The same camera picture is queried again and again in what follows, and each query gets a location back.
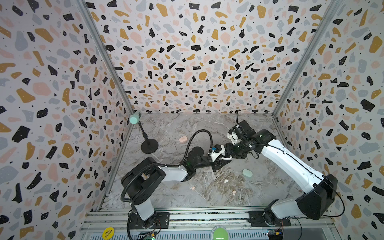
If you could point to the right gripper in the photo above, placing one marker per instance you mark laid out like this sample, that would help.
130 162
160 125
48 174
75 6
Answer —
237 147

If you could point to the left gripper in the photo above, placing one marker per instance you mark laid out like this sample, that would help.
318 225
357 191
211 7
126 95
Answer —
220 164

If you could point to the mint green charging case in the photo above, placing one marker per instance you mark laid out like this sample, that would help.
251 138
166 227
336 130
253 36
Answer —
247 173

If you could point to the pink charging case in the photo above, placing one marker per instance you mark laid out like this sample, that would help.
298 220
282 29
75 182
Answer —
183 139

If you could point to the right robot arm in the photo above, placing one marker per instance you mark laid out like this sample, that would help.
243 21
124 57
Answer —
319 191

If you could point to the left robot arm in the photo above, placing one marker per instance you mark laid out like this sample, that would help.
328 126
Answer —
141 182

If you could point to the microphone on black stand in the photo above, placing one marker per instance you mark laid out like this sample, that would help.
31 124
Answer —
148 146

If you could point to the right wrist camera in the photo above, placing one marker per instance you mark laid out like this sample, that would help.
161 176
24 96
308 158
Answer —
232 135

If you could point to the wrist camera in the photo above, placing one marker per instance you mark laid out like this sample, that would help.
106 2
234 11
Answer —
216 152
232 135

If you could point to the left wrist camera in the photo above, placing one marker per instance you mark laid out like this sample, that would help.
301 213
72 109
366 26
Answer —
216 152

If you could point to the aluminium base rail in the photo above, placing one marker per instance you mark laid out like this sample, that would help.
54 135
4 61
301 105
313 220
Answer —
241 223

